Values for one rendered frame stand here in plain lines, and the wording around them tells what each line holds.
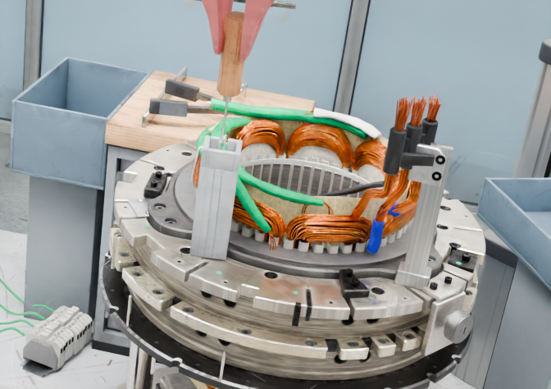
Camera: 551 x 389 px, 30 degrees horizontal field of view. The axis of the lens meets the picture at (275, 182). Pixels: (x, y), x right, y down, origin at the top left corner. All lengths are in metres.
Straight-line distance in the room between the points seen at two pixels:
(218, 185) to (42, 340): 0.47
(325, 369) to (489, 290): 0.57
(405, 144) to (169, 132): 0.40
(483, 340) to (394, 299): 0.60
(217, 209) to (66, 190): 0.43
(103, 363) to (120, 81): 0.34
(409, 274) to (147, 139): 0.39
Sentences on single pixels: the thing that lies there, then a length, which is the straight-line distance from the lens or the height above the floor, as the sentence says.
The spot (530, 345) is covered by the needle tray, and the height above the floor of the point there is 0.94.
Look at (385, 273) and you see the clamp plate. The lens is 0.80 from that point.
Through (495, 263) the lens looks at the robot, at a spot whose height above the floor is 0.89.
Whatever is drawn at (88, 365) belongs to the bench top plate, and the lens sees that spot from 1.20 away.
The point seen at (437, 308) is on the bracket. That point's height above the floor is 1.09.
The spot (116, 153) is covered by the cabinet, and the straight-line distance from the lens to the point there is 1.11.
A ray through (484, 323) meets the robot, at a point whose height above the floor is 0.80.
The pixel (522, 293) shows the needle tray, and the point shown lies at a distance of 1.08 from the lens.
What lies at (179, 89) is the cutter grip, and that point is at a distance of 1.14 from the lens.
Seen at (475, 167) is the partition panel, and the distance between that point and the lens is 3.31.
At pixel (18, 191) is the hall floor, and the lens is 3.34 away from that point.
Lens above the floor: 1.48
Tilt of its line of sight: 24 degrees down
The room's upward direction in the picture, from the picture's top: 9 degrees clockwise
